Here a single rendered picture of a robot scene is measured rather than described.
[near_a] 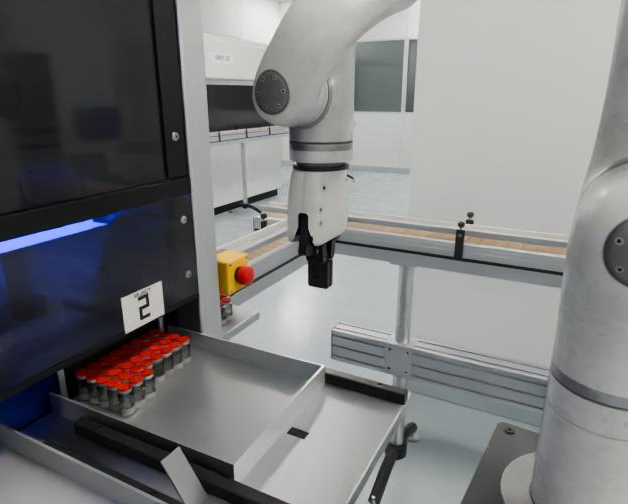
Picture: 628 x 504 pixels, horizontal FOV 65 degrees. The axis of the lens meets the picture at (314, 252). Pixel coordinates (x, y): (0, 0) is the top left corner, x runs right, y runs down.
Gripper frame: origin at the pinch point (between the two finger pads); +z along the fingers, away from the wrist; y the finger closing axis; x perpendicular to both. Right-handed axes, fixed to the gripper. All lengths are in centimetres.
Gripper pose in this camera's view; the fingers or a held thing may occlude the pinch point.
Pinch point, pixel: (320, 272)
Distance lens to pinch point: 70.5
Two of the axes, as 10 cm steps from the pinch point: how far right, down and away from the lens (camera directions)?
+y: -4.6, 2.7, -8.4
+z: 0.0, 9.5, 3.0
